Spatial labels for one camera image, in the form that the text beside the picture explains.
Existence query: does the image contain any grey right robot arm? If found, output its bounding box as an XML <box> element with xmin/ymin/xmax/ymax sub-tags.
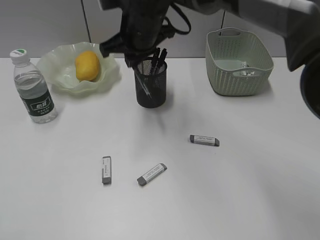
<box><xmin>99</xmin><ymin>0</ymin><xmax>320</xmax><ymax>116</ymax></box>

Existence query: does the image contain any grey white eraser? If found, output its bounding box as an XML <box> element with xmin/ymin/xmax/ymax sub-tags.
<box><xmin>137</xmin><ymin>163</ymin><xmax>168</xmax><ymax>187</ymax></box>
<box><xmin>101</xmin><ymin>156</ymin><xmax>112</xmax><ymax>185</ymax></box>
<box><xmin>189</xmin><ymin>134</ymin><xmax>220</xmax><ymax>147</ymax></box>

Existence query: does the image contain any black cable left wall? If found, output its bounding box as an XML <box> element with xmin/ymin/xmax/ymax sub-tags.
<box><xmin>80</xmin><ymin>0</ymin><xmax>92</xmax><ymax>43</ymax></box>

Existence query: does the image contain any grey white eraser right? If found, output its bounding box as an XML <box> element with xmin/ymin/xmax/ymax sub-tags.
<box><xmin>189</xmin><ymin>134</ymin><xmax>220</xmax><ymax>147</ymax></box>

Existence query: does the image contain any waste paper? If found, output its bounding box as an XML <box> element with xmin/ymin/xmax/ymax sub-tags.
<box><xmin>233</xmin><ymin>61</ymin><xmax>255</xmax><ymax>77</ymax></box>

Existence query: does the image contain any pale green woven basket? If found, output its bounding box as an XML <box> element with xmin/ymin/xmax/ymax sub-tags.
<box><xmin>205</xmin><ymin>27</ymin><xmax>274</xmax><ymax>97</ymax></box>

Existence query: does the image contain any yellow mango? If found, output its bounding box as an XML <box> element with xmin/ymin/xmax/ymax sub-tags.
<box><xmin>74</xmin><ymin>51</ymin><xmax>101</xmax><ymax>82</ymax></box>

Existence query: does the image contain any pale green wavy plate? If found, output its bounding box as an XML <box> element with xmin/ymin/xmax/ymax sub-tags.
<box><xmin>36</xmin><ymin>42</ymin><xmax>121</xmax><ymax>96</ymax></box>

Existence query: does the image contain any black cable right wall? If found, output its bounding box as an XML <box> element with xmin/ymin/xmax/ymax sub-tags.
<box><xmin>219</xmin><ymin>9</ymin><xmax>227</xmax><ymax>29</ymax></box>

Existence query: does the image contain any clear water bottle green label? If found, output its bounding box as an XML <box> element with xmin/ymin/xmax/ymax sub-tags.
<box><xmin>9</xmin><ymin>48</ymin><xmax>58</xmax><ymax>124</ymax></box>

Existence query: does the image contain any grey white eraser left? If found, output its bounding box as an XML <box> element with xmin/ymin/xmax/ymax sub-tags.
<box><xmin>101</xmin><ymin>156</ymin><xmax>112</xmax><ymax>185</ymax></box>

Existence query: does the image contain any grey white eraser middle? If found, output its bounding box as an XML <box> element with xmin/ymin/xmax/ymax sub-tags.
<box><xmin>137</xmin><ymin>163</ymin><xmax>168</xmax><ymax>187</ymax></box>

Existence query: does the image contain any black marker pen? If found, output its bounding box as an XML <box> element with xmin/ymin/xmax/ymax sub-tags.
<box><xmin>149</xmin><ymin>47</ymin><xmax>161</xmax><ymax>76</ymax></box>
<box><xmin>154</xmin><ymin>48</ymin><xmax>167</xmax><ymax>75</ymax></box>
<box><xmin>133</xmin><ymin>67</ymin><xmax>152</xmax><ymax>100</ymax></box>

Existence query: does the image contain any black mesh pen holder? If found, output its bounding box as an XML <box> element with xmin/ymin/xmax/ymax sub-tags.
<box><xmin>134</xmin><ymin>57</ymin><xmax>168</xmax><ymax>109</ymax></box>

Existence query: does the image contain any black cable wall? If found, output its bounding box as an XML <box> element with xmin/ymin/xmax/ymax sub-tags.
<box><xmin>219</xmin><ymin>9</ymin><xmax>227</xmax><ymax>29</ymax></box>
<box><xmin>80</xmin><ymin>0</ymin><xmax>92</xmax><ymax>43</ymax></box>

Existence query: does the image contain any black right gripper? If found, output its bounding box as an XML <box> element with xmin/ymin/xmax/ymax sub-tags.
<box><xmin>99</xmin><ymin>0</ymin><xmax>175</xmax><ymax>68</ymax></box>

